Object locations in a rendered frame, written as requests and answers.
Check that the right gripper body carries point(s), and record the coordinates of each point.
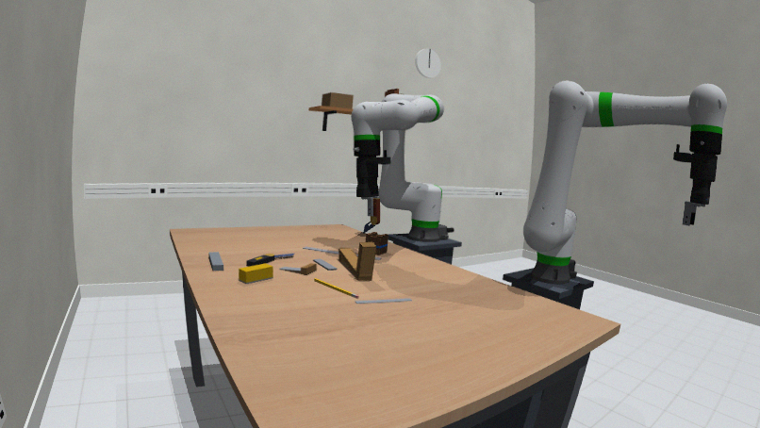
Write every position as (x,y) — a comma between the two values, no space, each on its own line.
(367,166)

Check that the yellow rectangular block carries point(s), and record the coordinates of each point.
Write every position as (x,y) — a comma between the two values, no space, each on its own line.
(255,273)

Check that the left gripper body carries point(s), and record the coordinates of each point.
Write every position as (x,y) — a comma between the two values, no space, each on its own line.
(706,145)

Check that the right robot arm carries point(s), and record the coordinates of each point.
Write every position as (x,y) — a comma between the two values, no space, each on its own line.
(394,118)

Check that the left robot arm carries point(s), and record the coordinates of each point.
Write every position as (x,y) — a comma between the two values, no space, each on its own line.
(550,227)

